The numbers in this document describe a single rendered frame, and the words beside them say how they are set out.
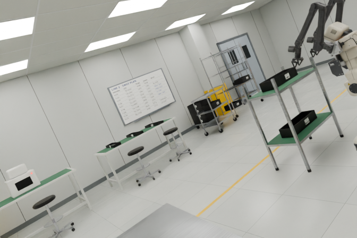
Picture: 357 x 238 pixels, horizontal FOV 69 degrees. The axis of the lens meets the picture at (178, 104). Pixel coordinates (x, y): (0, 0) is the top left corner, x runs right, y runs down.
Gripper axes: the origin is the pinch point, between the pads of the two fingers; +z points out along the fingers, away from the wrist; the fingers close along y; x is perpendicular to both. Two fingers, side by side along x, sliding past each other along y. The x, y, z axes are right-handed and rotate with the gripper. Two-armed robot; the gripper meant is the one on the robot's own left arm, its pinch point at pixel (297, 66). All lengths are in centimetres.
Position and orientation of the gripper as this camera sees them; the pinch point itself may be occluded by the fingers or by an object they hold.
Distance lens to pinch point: 308.1
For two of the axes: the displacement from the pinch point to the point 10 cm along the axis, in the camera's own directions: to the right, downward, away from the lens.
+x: 6.7, 2.5, -7.1
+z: 1.2, 9.0, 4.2
